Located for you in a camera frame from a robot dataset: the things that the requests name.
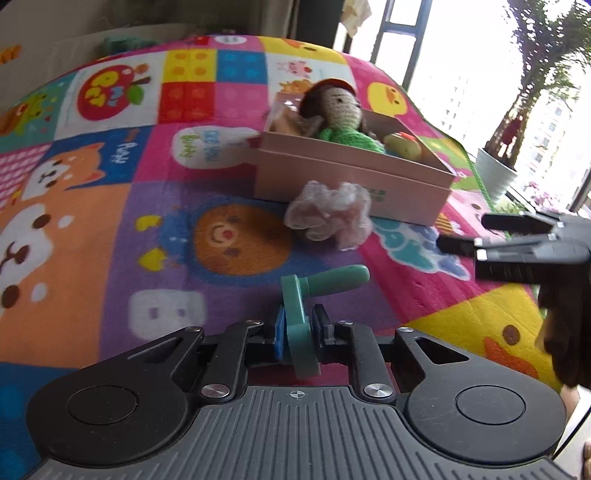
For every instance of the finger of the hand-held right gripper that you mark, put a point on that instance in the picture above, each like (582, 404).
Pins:
(461, 244)
(512, 221)

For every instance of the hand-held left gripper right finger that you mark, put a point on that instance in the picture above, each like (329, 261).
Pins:
(323, 325)

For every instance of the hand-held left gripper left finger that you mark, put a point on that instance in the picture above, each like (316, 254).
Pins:
(279, 336)

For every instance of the pink sheer scrunchie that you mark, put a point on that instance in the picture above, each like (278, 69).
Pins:
(330, 210)

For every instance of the yellow orange toy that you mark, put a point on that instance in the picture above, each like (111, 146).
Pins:
(404, 144)

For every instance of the pink cardboard box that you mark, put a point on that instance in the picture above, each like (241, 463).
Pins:
(351, 184)

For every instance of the crochet doll with green top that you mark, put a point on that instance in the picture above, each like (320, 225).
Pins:
(339, 115)

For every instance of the clear bread packet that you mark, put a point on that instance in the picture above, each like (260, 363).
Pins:
(285, 117)

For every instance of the small purple flowers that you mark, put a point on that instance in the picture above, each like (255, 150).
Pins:
(539, 194)

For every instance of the white plant pot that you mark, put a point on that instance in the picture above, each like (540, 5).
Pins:
(493, 175)

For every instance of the palm plant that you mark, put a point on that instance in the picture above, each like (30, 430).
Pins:
(535, 74)

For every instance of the colourful printed play mat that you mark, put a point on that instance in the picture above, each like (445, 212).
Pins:
(138, 221)

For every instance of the hanging beige cloth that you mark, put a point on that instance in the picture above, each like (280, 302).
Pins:
(354, 16)

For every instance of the green cloth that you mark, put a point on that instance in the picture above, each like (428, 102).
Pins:
(124, 44)

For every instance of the beige sofa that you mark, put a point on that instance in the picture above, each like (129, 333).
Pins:
(92, 27)

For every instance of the dark window frame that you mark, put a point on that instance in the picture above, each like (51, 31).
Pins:
(397, 32)

